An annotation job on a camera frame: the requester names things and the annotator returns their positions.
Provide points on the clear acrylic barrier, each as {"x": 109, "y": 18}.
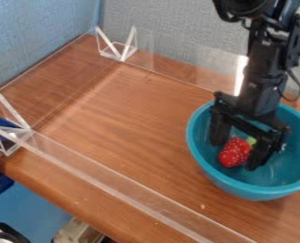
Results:
{"x": 107, "y": 137}

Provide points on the red toy strawberry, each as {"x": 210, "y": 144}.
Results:
{"x": 234, "y": 153}

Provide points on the black and white object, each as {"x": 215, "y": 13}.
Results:
{"x": 9, "y": 235}

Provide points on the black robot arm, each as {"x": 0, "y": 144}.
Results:
{"x": 271, "y": 21}

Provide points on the blue plastic bowl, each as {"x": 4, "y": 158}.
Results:
{"x": 270, "y": 181}

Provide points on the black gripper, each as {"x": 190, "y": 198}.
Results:
{"x": 250, "y": 113}

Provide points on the beige object under table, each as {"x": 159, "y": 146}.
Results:
{"x": 76, "y": 232}

